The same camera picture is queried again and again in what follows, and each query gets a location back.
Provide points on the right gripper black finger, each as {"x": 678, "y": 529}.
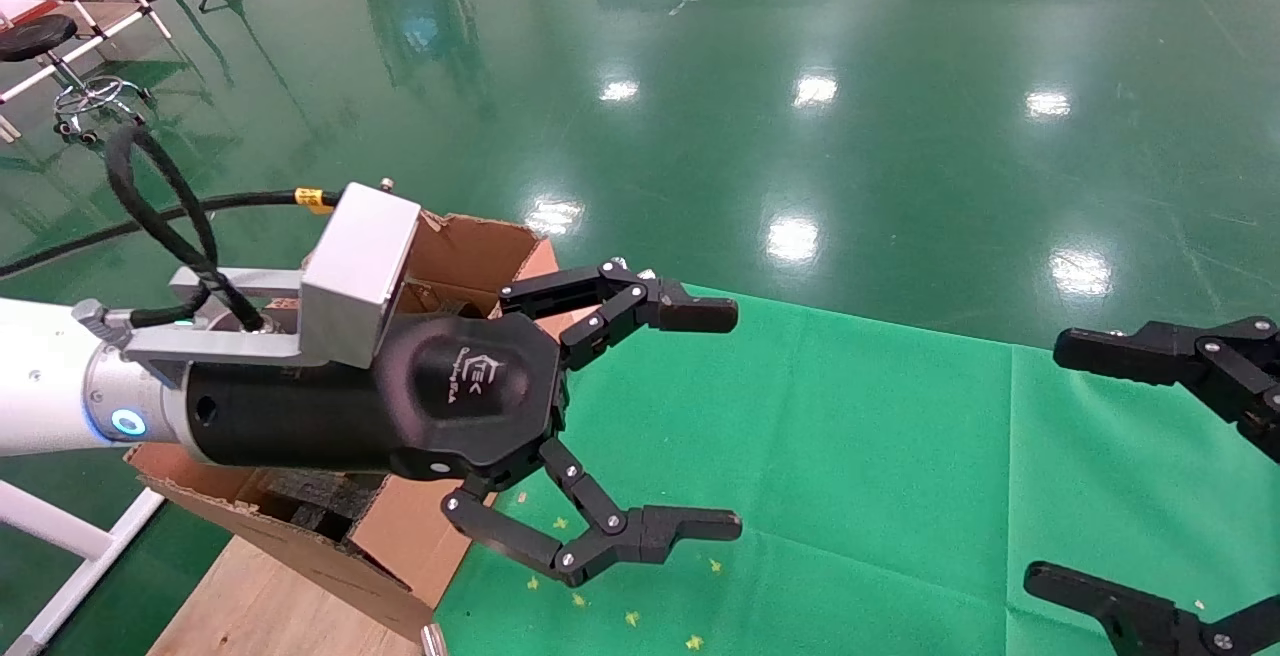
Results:
{"x": 1200, "y": 356}
{"x": 1140, "y": 621}

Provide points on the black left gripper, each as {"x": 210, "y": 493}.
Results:
{"x": 450, "y": 386}

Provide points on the large open cardboard carton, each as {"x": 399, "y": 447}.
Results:
{"x": 400, "y": 546}

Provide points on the green cloth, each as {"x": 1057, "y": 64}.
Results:
{"x": 900, "y": 496}

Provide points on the black foam block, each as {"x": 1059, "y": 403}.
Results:
{"x": 320, "y": 496}

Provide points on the black round stool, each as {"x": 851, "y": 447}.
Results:
{"x": 35, "y": 36}

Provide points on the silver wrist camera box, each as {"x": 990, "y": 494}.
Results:
{"x": 360, "y": 256}

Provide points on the white table leg frame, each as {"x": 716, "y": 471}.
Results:
{"x": 60, "y": 534}

